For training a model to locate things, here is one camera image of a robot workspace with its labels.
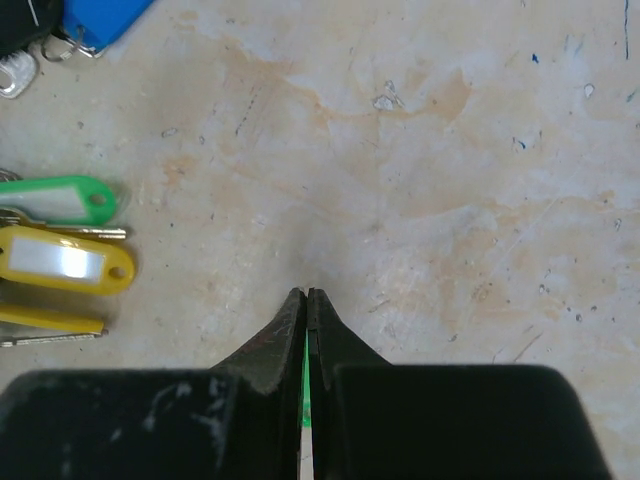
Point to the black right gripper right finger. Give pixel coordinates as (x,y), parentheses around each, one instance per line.
(372,419)

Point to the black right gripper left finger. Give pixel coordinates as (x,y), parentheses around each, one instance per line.
(240,419)

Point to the key with yellow tag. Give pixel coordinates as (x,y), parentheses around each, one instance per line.
(46,259)

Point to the key with blue tag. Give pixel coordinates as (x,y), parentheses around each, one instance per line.
(91,26)

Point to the key with black tag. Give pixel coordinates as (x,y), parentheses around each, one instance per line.
(22,24)

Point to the key with green tag on ring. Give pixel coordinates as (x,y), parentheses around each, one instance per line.
(75,205)

